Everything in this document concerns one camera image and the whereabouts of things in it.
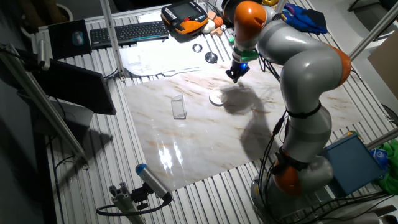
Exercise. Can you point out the aluminium profile post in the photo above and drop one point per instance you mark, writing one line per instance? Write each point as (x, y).
(112, 37)
(280, 5)

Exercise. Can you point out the blue box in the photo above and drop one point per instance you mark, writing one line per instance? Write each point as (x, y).
(354, 165)

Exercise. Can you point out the white egg shaped ball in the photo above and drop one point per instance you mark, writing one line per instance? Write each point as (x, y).
(207, 27)

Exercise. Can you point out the green gripper flange mount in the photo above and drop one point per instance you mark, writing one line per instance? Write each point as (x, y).
(248, 55)

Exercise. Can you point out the marble pattern board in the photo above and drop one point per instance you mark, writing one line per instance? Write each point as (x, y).
(202, 140)

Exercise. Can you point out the long aluminium profile beam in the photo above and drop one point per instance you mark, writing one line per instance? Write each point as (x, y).
(376, 29)
(43, 105)

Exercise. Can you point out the silver cylinder on beam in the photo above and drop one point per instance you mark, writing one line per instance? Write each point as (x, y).
(43, 54)

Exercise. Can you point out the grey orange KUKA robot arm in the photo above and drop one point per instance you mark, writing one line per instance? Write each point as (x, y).
(304, 68)

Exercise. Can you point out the tiny soccer ball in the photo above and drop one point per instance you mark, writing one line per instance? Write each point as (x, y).
(223, 27)

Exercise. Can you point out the blue cloth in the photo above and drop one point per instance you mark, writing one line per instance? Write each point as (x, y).
(306, 18)

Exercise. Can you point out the small orange ball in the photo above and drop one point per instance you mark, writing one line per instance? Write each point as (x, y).
(218, 21)

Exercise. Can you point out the clear plastic box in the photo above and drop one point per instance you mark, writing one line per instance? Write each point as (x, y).
(178, 107)

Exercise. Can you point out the orange black teach pendant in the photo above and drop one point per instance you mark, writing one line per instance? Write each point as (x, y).
(185, 15)

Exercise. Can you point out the printed paper sheets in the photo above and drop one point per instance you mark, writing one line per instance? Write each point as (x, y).
(155, 57)

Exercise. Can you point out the short aluminium profile stand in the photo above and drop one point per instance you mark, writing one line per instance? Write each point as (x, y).
(124, 202)

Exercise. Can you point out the brown cardboard sheet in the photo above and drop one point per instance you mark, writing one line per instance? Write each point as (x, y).
(385, 65)

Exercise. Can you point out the grey computer mouse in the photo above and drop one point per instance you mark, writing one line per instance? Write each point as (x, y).
(78, 38)

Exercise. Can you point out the black keyboard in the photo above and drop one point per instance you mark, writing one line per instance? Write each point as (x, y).
(130, 33)

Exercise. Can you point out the black mouse pad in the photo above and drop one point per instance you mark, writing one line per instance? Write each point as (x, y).
(62, 40)

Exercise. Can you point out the black monitor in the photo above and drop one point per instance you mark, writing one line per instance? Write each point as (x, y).
(77, 87)

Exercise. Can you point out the round metal lid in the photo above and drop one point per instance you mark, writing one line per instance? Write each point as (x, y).
(211, 57)

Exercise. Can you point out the green cloth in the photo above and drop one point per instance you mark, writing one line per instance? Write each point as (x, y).
(390, 174)

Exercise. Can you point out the silver camera with blue cap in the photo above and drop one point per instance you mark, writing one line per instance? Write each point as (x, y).
(152, 180)

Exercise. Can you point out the blue white packet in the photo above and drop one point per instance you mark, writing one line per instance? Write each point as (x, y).
(379, 157)

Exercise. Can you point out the small wooden block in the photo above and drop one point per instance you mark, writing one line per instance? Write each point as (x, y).
(217, 32)
(211, 15)

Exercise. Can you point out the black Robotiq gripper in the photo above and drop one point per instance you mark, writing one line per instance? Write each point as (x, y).
(237, 69)

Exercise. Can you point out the grey monitor stand base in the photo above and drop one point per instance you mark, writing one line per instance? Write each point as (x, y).
(74, 116)

